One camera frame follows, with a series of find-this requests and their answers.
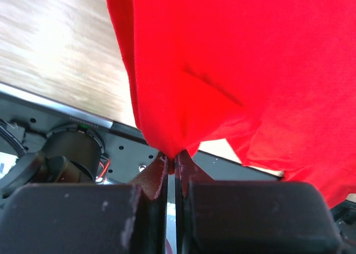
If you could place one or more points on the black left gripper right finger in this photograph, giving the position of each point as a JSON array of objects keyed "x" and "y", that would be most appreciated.
[{"x": 249, "y": 216}]

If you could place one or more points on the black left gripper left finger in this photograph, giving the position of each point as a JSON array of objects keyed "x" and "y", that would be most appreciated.
[{"x": 48, "y": 205}]

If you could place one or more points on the red t shirt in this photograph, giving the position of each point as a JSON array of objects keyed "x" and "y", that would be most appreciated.
[{"x": 275, "y": 78}]

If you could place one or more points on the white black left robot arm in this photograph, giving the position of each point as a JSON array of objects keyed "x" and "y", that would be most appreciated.
[{"x": 50, "y": 203}]

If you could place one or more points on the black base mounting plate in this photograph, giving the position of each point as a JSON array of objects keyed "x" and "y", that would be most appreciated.
[{"x": 32, "y": 118}]

